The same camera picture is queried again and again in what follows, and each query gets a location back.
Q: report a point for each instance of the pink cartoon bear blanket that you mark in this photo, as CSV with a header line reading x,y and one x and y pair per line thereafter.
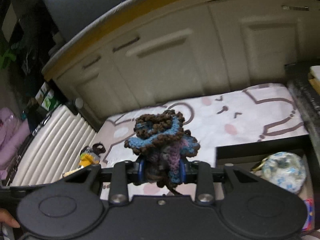
x,y
258,113

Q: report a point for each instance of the beige cabinet with doors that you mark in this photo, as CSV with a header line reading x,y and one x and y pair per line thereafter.
x,y
143,52

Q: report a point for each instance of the person's hand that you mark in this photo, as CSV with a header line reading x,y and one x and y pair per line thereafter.
x,y
7,218

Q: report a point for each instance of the green white carton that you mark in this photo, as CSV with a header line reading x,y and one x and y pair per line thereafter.
x,y
46,98

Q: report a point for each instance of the colourful patterned card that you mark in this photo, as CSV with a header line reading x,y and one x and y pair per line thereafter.
x,y
310,220

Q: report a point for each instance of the black storage box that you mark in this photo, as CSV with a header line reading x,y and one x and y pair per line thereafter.
x,y
251,156

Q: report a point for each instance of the white ribbed suitcase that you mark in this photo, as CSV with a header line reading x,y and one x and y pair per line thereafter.
x,y
54,149

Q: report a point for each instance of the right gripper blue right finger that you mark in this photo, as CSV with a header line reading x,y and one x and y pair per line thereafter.
x,y
188,171

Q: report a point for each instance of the blue brown crochet piece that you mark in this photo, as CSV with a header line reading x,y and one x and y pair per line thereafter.
x,y
162,142

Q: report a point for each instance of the pink clothing pile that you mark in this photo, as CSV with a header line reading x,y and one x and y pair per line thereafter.
x,y
13,134

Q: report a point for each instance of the blue floral fabric pouch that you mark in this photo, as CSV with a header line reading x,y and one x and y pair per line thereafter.
x,y
286,170

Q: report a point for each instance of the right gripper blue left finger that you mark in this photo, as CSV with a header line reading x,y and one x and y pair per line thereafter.
x,y
136,171

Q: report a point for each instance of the white board with wood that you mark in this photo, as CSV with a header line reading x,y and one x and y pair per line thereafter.
x,y
314,78

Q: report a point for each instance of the black wrapped bundle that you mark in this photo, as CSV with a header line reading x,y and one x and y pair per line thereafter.
x,y
305,97

